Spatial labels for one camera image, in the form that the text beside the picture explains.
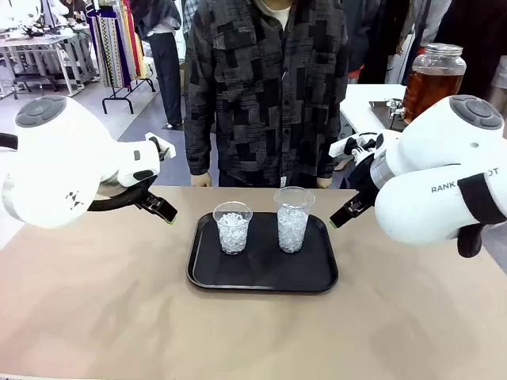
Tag bystander in black clothes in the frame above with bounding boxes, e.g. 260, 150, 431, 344
433, 0, 507, 120

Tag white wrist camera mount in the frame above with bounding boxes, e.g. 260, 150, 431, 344
329, 132, 387, 162
144, 132, 176, 162

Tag black plastic serving tray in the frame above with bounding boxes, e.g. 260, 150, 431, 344
185, 211, 340, 294

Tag mannequin in dark trousers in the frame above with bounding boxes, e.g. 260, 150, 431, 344
130, 0, 185, 130

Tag person's left forearm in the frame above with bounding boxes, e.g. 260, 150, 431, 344
314, 114, 342, 181

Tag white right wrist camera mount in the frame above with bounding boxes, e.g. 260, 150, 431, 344
329, 132, 387, 162

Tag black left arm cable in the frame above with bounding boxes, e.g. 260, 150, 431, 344
0, 132, 159, 213

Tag bystander in dark coat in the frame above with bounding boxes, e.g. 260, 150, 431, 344
341, 0, 401, 85

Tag person's right forearm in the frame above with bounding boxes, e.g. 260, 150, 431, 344
184, 110, 217, 177

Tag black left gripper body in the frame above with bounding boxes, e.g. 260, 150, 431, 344
136, 177, 162, 201

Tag mannequin in plaid top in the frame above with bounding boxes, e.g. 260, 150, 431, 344
182, 0, 199, 40

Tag tall clear iced cup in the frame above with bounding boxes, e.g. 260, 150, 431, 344
273, 185, 317, 254

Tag colourful hanging fabrics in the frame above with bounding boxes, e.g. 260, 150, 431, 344
86, 0, 147, 89

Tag glass tea dispenser jar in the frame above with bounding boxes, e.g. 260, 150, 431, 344
386, 42, 467, 124

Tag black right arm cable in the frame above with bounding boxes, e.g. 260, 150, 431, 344
457, 172, 507, 258

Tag short clear iced cup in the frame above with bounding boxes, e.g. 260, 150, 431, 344
212, 200, 254, 256

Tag person in patterned dark shirt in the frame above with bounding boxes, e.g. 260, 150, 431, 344
184, 0, 349, 189

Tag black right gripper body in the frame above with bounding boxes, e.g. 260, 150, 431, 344
348, 153, 382, 207

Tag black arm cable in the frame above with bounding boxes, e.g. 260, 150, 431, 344
457, 172, 507, 258
0, 132, 159, 213

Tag bystander in grey jacket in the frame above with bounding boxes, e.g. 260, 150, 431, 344
398, 0, 452, 56

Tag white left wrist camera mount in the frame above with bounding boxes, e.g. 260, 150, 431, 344
144, 132, 176, 162

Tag black clothes rack frame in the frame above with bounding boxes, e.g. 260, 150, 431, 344
101, 77, 156, 115

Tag white metal workbench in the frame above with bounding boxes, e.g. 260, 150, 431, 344
0, 23, 98, 100

